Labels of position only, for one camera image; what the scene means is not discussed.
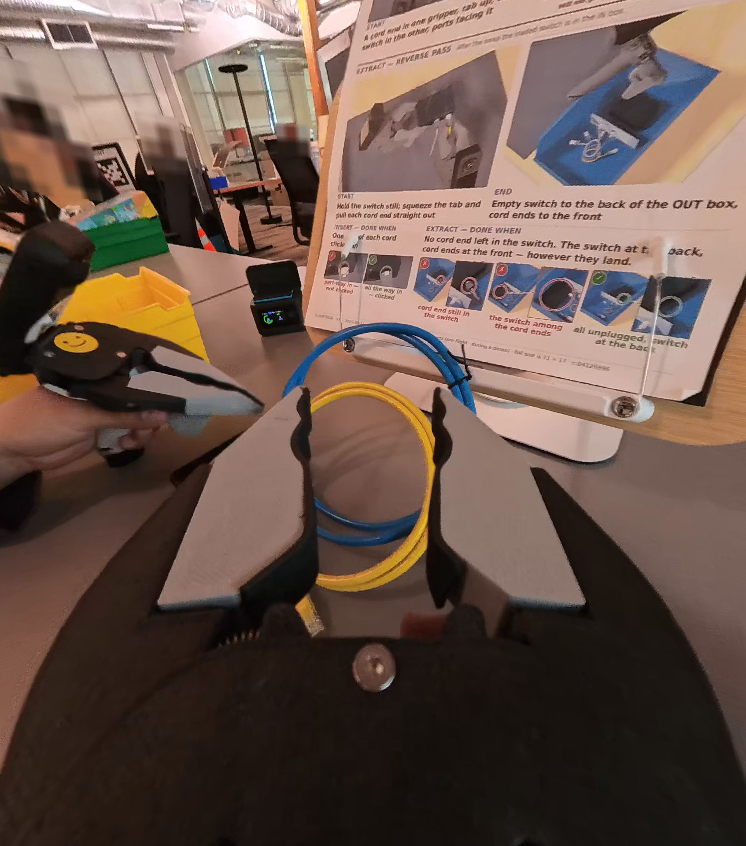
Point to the printed instruction sheet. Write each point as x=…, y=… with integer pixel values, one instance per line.
x=545, y=218

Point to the black floor lamp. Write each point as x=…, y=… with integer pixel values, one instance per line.
x=249, y=132

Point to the small black display device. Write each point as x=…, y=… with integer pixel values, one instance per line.
x=274, y=284

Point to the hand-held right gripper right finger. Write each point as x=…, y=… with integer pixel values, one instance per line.
x=512, y=529

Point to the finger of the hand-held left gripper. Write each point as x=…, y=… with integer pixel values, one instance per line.
x=208, y=400
x=178, y=358

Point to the black office chair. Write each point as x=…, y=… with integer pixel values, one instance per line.
x=294, y=185

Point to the person's left hand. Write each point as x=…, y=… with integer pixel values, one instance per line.
x=29, y=436

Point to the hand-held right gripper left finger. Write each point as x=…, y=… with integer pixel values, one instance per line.
x=234, y=529

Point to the yellow plastic bin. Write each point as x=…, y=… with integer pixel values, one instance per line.
x=142, y=310

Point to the green plastic bin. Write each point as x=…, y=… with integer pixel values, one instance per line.
x=128, y=248

